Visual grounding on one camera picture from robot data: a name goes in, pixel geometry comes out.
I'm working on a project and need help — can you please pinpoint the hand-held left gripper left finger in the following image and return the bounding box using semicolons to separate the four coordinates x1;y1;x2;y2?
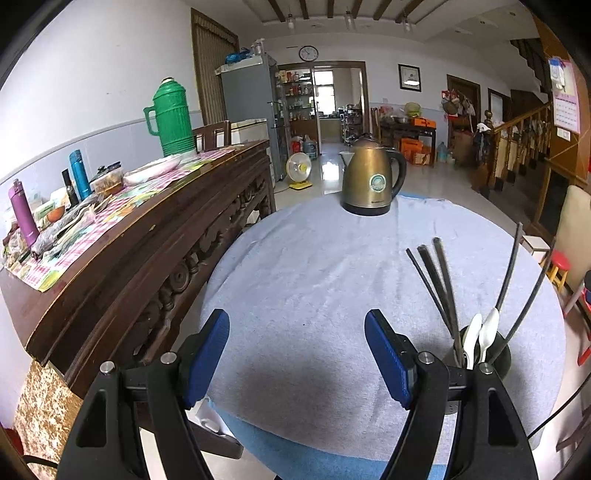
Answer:
55;308;230;480

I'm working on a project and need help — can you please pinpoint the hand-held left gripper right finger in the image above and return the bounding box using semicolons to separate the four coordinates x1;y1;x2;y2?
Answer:
364;308;539;480

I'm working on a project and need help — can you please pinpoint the dark metal utensil cup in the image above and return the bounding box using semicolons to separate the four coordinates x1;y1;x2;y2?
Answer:
442;323;513;417

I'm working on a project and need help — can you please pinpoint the white plastic appliance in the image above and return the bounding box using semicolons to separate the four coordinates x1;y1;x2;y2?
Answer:
196;399;245;460

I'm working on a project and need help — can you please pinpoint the round table, grey cloth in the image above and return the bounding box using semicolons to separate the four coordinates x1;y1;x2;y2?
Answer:
200;193;567;465

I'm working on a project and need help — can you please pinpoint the carved dark wooden sideboard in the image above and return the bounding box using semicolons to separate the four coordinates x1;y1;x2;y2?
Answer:
0;139;278;401

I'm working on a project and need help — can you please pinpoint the blue tablecloth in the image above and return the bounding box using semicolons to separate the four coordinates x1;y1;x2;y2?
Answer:
216;407;450;480

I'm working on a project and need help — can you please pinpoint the pink checkered cloth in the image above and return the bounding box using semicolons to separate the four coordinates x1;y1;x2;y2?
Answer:
2;145;251;293

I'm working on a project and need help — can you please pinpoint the bronze electric kettle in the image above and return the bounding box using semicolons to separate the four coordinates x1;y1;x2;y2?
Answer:
339;132;407;217

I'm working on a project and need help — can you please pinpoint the white box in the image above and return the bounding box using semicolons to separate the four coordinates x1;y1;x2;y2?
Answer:
521;235;553;257

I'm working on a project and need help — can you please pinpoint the white plate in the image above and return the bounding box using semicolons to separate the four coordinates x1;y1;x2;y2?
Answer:
122;154;184;186

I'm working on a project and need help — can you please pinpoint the red round stool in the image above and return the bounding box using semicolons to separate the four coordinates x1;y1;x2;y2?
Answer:
546;251;574;292

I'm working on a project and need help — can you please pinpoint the clear food container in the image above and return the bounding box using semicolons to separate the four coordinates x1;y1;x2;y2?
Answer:
89;161;125;195

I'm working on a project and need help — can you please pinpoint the yellow floor fan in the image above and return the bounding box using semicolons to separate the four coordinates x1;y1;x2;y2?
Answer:
285;152;313;191

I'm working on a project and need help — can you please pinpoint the black bottle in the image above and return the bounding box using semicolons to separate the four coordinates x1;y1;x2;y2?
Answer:
61;168;81;208

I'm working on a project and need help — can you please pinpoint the teal drink bottle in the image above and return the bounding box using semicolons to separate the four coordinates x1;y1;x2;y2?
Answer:
69;149;92;202

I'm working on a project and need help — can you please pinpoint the wooden chair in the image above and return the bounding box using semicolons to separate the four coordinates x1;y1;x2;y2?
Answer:
192;119;232;153

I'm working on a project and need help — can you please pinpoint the purple drink bottle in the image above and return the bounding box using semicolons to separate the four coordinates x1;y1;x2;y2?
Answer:
7;178;40;248

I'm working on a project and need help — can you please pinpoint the white chest freezer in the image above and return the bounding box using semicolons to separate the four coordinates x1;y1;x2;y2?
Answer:
229;118;269;147

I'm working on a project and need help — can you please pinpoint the dark wooden side table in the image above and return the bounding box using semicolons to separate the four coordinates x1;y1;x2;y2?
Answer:
375;116;438;163

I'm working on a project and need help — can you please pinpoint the green thermos jug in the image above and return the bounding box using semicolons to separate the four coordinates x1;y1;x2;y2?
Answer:
143;78;197;158

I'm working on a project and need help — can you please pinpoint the wooden stair railing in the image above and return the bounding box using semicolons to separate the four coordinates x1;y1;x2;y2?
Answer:
481;103;553;193

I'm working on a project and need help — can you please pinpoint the grey refrigerator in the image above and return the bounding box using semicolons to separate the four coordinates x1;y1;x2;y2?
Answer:
215;54;292;184

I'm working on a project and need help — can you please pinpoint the brown door curtain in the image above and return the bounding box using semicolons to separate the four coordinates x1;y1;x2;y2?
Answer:
190;7;241;126

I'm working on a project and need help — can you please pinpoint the black cable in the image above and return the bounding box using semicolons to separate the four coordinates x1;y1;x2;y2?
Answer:
527;371;591;439

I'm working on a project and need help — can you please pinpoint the framed wall picture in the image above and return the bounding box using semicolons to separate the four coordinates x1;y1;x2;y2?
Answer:
397;64;422;92

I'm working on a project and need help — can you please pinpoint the wall calendar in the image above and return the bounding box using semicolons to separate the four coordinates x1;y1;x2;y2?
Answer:
548;56;581;136

